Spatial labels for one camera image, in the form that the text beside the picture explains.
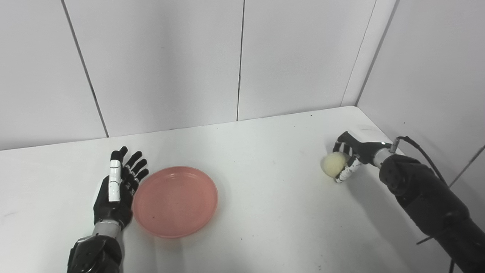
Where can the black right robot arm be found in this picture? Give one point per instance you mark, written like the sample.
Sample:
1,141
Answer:
428,201

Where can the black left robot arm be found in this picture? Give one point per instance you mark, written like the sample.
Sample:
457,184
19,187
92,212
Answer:
94,254

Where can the pink round plate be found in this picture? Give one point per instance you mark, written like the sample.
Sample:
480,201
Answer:
175,201

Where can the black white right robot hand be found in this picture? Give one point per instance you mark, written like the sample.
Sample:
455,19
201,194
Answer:
363,149

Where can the cream steamed bun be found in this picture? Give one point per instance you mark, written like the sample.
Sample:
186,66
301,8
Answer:
332,163

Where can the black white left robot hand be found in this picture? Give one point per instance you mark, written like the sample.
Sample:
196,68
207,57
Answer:
111,208

